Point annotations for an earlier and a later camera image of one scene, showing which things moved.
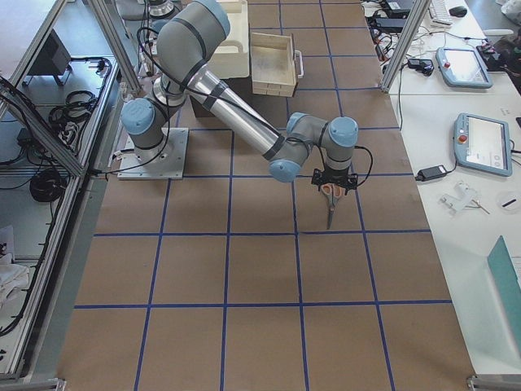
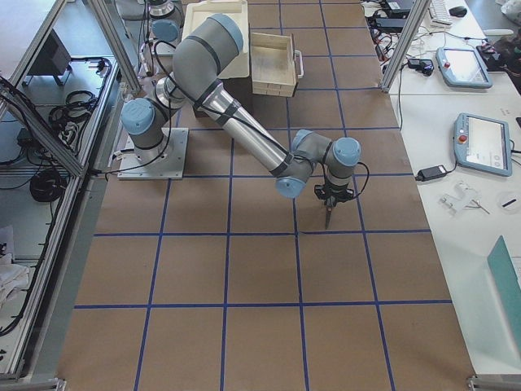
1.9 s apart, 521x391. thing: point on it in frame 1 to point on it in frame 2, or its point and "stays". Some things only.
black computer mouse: [458, 11] stays
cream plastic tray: [231, 58] stays
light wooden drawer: [276, 64] stays
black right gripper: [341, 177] to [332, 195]
